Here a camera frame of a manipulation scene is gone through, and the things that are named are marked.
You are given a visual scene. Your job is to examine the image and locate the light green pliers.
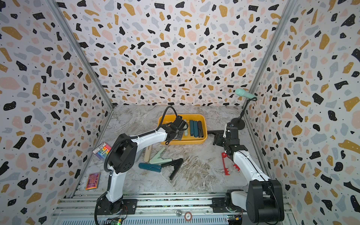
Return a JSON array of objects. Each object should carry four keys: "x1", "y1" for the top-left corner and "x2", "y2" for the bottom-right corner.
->
[
  {"x1": 149, "y1": 147, "x2": 172, "y2": 165},
  {"x1": 184, "y1": 120, "x2": 189, "y2": 137}
]

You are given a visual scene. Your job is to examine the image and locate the yellow storage box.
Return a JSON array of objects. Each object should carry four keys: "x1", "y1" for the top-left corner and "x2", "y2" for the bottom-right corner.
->
[{"x1": 158, "y1": 114, "x2": 208, "y2": 145}]

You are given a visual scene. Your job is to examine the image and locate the teal pliers moved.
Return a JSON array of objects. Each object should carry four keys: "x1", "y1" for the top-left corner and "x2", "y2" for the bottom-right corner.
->
[
  {"x1": 193, "y1": 121, "x2": 199, "y2": 138},
  {"x1": 189, "y1": 120, "x2": 194, "y2": 137}
]

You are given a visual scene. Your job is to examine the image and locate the beige pliers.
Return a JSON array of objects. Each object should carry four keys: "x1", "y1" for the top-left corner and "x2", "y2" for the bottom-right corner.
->
[{"x1": 144, "y1": 145, "x2": 152, "y2": 163}]

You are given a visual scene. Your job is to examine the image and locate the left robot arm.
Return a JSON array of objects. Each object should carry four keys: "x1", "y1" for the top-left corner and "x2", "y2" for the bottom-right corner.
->
[{"x1": 94, "y1": 115, "x2": 188, "y2": 216}]

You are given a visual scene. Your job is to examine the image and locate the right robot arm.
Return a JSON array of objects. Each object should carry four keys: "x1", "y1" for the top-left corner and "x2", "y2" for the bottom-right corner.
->
[{"x1": 208, "y1": 123, "x2": 285, "y2": 225}]

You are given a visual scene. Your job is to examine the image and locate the red pruning pliers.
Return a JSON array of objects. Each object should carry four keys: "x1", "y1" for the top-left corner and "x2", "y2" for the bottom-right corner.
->
[{"x1": 221, "y1": 152, "x2": 240, "y2": 176}]

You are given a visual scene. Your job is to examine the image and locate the open black pliers centre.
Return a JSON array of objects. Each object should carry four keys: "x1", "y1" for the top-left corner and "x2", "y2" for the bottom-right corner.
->
[{"x1": 161, "y1": 158, "x2": 184, "y2": 181}]

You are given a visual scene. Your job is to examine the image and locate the open light green pliers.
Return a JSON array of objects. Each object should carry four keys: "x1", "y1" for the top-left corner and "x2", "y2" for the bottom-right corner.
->
[{"x1": 149, "y1": 147, "x2": 172, "y2": 165}]

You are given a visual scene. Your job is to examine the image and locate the highlighter pen pack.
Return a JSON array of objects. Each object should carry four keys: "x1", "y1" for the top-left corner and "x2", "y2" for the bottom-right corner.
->
[{"x1": 92, "y1": 142, "x2": 111, "y2": 161}]

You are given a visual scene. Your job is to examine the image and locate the pink card pack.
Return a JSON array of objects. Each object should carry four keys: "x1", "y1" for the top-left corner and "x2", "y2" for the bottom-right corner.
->
[{"x1": 85, "y1": 172, "x2": 101, "y2": 190}]

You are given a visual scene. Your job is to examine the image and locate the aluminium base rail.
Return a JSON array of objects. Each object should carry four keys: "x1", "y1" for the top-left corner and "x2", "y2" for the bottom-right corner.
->
[{"x1": 50, "y1": 192, "x2": 299, "y2": 225}]

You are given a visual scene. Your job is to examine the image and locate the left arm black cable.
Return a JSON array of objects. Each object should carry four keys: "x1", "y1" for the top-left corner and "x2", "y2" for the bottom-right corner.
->
[{"x1": 94, "y1": 105, "x2": 183, "y2": 225}]

